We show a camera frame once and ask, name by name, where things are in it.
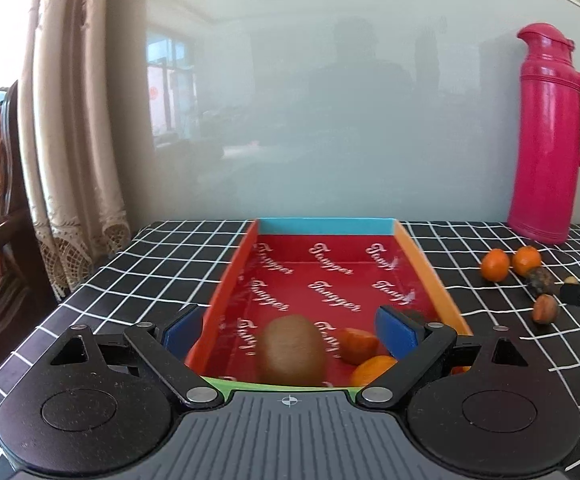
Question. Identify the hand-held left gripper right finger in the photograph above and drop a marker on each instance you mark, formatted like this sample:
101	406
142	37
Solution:
395	332

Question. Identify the beige lace curtain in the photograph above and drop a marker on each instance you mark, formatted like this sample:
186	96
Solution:
70	135

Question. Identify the dark dried fruit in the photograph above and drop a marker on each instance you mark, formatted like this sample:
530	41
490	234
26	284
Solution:
540	280

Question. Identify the colourful cardboard box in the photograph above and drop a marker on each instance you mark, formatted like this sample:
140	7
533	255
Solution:
320	270

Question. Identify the small yellow-green fruit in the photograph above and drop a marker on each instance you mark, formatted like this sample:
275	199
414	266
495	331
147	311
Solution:
571	280

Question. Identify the orange carrot piece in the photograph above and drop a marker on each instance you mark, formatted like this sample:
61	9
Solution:
357	346

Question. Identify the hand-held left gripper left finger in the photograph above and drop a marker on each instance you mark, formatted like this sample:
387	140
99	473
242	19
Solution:
182	332

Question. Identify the brown kiwi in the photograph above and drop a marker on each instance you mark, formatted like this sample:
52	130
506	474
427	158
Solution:
292	350

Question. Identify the red thermos jug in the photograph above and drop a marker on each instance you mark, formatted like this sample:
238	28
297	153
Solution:
550	150

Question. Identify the small tangerine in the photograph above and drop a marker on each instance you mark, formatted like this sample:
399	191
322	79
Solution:
526	260
495	265

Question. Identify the brown round fruit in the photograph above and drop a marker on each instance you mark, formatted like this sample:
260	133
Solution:
545	309

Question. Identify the large tangerine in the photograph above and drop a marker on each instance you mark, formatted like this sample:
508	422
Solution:
372	370

